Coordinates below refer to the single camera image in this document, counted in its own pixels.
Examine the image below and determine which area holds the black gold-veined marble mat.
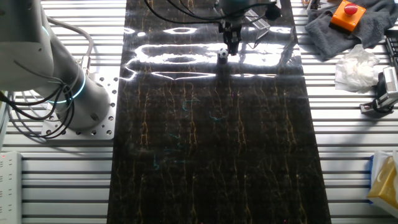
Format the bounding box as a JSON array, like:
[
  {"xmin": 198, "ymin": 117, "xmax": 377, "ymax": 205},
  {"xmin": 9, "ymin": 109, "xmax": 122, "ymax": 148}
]
[{"xmin": 107, "ymin": 0, "xmax": 332, "ymax": 224}]

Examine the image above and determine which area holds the black cable bundle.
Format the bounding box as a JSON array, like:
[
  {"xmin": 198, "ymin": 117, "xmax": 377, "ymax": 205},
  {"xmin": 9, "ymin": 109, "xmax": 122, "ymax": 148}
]
[{"xmin": 0, "ymin": 83, "xmax": 76, "ymax": 140}]

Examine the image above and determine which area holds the yellow tissue pack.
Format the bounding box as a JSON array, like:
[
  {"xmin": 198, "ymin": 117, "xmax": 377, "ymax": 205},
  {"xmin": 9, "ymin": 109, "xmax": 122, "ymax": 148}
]
[{"xmin": 367, "ymin": 155, "xmax": 398, "ymax": 203}]

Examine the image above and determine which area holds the white blue tissue pack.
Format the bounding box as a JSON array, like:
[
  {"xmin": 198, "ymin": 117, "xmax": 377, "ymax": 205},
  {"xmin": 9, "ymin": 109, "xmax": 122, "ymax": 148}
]
[{"xmin": 368, "ymin": 150, "xmax": 398, "ymax": 210}]

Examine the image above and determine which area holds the black keyboard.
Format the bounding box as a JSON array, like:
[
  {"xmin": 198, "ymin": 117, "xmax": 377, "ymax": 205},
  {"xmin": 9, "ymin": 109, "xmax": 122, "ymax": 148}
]
[{"xmin": 384, "ymin": 26, "xmax": 398, "ymax": 68}]

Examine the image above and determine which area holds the grey cable with metal connector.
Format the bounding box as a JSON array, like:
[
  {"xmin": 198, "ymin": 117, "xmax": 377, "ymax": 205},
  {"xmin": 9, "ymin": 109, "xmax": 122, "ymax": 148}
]
[{"xmin": 46, "ymin": 16, "xmax": 95, "ymax": 75}]

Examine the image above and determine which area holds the grey towel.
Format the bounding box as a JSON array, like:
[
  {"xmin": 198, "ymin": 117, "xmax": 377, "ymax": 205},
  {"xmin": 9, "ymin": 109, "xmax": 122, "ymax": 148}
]
[{"xmin": 304, "ymin": 0, "xmax": 398, "ymax": 62}]

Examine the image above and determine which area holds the crumpled white tissue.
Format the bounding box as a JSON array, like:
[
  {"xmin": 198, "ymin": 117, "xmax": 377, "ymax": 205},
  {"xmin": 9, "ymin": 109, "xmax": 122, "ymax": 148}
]
[{"xmin": 334, "ymin": 43, "xmax": 389, "ymax": 93}]

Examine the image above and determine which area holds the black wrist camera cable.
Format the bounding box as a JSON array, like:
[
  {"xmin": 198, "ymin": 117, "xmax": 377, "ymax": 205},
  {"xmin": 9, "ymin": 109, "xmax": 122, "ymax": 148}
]
[{"xmin": 166, "ymin": 0, "xmax": 274, "ymax": 22}]

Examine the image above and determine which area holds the white mesh goal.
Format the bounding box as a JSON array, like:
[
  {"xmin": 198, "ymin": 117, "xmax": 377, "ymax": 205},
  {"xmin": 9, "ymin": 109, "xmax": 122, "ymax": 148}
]
[{"xmin": 244, "ymin": 8, "xmax": 271, "ymax": 41}]

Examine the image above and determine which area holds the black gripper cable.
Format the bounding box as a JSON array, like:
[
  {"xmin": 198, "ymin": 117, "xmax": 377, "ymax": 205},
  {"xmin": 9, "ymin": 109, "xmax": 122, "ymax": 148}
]
[{"xmin": 143, "ymin": 0, "xmax": 223, "ymax": 25}]

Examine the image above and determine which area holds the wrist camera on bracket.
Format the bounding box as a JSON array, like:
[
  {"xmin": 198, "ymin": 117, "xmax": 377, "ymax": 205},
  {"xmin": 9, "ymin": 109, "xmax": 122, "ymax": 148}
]
[{"xmin": 264, "ymin": 0, "xmax": 282, "ymax": 22}]

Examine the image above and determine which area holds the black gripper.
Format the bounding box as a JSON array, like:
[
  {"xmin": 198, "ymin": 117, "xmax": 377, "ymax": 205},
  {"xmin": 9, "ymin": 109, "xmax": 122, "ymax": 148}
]
[{"xmin": 218, "ymin": 18, "xmax": 243, "ymax": 56}]

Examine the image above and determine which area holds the white power strip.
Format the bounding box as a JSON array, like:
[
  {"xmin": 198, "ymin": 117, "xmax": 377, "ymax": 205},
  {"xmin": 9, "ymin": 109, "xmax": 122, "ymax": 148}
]
[{"xmin": 0, "ymin": 151, "xmax": 23, "ymax": 224}]

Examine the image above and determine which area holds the orange emergency stop button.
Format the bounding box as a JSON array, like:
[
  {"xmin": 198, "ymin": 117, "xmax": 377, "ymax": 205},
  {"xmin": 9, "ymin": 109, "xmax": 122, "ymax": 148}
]
[{"xmin": 328, "ymin": 0, "xmax": 367, "ymax": 34}]

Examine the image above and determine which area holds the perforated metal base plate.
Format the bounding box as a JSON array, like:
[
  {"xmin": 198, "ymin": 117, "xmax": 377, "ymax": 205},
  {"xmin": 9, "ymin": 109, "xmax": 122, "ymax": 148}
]
[{"xmin": 41, "ymin": 73, "xmax": 119, "ymax": 141}]

